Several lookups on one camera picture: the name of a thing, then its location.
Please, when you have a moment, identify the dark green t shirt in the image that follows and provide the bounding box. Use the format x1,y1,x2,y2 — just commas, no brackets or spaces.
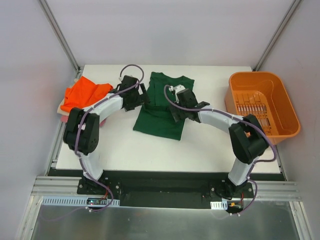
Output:
133,72,195,141

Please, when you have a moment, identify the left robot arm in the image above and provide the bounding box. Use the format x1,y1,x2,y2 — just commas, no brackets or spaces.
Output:
63,75,149,195

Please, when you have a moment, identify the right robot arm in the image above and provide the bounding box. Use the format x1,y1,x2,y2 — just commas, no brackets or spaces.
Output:
163,84,273,200

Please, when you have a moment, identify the orange folded t shirt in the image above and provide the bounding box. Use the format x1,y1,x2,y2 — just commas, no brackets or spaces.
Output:
60,76,114,113

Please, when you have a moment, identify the pink folded t shirt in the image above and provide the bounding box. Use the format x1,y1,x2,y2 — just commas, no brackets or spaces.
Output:
60,115,107,127

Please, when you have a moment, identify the beige folded t shirt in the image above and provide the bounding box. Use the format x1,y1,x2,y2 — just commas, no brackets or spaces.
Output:
56,78,119,120

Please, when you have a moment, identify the orange plastic basket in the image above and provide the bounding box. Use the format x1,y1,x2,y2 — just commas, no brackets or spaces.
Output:
224,71,301,145

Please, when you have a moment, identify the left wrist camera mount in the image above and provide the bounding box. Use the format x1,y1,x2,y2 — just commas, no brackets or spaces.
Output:
118,75,133,82

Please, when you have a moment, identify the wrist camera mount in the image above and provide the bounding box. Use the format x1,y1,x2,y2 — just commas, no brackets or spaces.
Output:
118,75,133,82
168,84,186,104

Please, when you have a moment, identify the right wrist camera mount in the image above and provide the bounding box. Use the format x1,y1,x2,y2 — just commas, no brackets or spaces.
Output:
168,84,186,104

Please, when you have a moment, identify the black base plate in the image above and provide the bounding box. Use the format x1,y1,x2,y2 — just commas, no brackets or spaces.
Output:
47,168,253,209

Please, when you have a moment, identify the right white cable duct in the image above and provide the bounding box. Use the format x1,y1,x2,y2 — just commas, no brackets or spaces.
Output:
210,200,228,211

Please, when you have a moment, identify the white cable duct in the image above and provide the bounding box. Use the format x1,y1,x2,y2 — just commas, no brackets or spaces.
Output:
210,200,228,211
42,196,120,208

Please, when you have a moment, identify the left aluminium frame post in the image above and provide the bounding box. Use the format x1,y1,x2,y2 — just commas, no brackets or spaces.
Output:
37,0,81,73

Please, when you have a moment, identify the aluminium frame post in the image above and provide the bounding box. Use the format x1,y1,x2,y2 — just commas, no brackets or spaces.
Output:
252,0,303,72
37,0,81,73

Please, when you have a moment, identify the right aluminium frame post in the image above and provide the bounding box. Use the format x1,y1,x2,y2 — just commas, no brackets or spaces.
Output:
252,0,303,72

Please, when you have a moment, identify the left white cable duct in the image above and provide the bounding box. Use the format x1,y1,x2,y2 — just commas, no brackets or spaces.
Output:
42,196,120,208

